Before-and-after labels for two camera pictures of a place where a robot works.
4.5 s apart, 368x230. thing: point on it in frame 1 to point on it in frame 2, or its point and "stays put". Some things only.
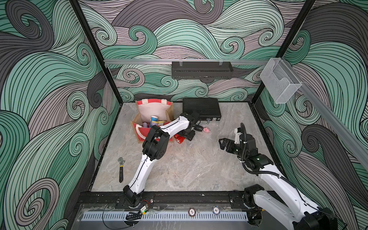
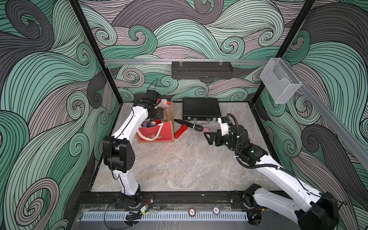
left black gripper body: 189,135 to 157,114
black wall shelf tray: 201,70 stays put
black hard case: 208,108 stays put
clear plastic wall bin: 279,81 stays put
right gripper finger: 223,144 to 211,140
